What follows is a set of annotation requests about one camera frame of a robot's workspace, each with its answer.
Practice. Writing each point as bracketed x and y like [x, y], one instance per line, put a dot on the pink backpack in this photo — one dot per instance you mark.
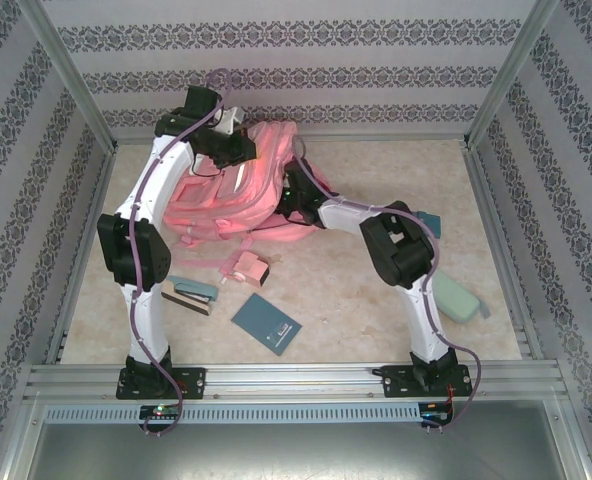
[226, 200]

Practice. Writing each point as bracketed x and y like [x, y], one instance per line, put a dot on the mint green pencil case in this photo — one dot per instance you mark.
[458, 300]

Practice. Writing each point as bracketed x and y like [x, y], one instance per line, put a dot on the aluminium frame post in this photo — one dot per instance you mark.
[511, 75]
[71, 75]

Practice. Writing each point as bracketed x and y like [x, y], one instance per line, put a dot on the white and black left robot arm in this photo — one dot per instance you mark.
[136, 255]

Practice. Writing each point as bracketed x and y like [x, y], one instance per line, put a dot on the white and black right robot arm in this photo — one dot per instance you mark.
[401, 250]

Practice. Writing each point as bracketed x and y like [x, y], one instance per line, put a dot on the small controller circuit board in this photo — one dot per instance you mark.
[436, 410]
[161, 411]

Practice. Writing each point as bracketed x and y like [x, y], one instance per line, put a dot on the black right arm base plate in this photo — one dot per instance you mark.
[396, 380]

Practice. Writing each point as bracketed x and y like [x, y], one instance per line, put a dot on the blue-grey stapler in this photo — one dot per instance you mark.
[196, 291]

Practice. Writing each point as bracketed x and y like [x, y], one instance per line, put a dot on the dark teal booklet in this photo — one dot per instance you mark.
[431, 222]

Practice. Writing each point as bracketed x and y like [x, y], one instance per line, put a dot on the grey metal sheet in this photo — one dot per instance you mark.
[296, 455]

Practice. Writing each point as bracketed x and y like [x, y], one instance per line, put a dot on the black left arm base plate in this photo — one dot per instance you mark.
[191, 382]

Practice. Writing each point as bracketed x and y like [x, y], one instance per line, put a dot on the aluminium frame crossbar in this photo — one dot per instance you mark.
[376, 136]

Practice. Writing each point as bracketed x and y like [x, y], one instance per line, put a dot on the aluminium side rail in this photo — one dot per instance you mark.
[98, 200]
[498, 240]

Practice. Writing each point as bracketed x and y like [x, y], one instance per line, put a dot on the pink pencil sharpener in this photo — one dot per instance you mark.
[251, 267]

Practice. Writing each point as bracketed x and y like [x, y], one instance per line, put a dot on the aluminium mounting rail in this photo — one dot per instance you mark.
[291, 380]

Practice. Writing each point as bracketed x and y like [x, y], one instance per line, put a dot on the teal notebook with white print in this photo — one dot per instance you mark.
[266, 322]

